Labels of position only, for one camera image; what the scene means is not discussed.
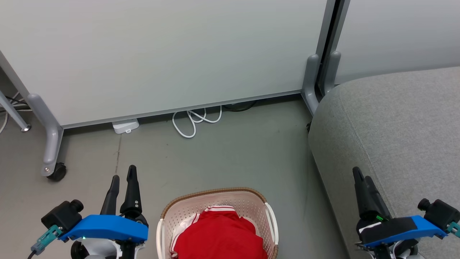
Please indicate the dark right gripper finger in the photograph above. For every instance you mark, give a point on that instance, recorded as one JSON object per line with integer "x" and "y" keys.
{"x": 379, "y": 205}
{"x": 362, "y": 201}

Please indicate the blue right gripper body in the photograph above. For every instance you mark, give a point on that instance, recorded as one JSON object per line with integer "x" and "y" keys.
{"x": 402, "y": 228}

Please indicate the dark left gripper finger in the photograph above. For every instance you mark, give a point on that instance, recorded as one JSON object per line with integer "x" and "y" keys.
{"x": 109, "y": 198}
{"x": 132, "y": 194}

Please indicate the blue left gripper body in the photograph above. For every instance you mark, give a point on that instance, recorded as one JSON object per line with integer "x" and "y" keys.
{"x": 107, "y": 227}

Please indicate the red white sports shirt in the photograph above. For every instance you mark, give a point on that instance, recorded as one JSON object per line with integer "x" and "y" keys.
{"x": 219, "y": 237}

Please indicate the grey fabric sofa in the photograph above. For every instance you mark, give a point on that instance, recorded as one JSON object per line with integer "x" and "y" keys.
{"x": 402, "y": 144}

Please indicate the black caster wheel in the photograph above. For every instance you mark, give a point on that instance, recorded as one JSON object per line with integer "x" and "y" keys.
{"x": 57, "y": 172}

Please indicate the white power adapter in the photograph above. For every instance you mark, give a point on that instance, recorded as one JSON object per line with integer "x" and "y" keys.
{"x": 125, "y": 126}

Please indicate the grey partition leg with caster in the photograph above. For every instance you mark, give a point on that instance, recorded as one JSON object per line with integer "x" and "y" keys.
{"x": 54, "y": 144}

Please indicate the white plastic laundry basket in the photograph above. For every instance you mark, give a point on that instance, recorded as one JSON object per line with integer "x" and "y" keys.
{"x": 248, "y": 205}

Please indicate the thin grey metal table leg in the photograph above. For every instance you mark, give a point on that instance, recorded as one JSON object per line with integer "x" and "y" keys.
{"x": 14, "y": 115}

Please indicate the large white partition panel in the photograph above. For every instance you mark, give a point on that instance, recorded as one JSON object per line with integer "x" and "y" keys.
{"x": 161, "y": 54}

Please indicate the narrow white partition panel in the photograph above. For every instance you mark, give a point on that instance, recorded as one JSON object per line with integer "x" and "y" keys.
{"x": 395, "y": 36}

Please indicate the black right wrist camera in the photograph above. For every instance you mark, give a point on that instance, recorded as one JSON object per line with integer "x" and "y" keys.
{"x": 442, "y": 214}

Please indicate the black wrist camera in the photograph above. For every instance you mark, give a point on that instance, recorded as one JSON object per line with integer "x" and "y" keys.
{"x": 63, "y": 216}
{"x": 442, "y": 214}

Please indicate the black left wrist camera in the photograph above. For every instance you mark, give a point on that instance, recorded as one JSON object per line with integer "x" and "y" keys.
{"x": 63, "y": 216}

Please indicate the teal right camera connector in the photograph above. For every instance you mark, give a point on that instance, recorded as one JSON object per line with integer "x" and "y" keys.
{"x": 454, "y": 228}

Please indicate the teal camera connector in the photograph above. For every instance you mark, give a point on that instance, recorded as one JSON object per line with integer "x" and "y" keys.
{"x": 454, "y": 228}
{"x": 48, "y": 235}

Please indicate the teal left camera connector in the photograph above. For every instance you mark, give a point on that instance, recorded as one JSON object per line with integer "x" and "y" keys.
{"x": 48, "y": 235}

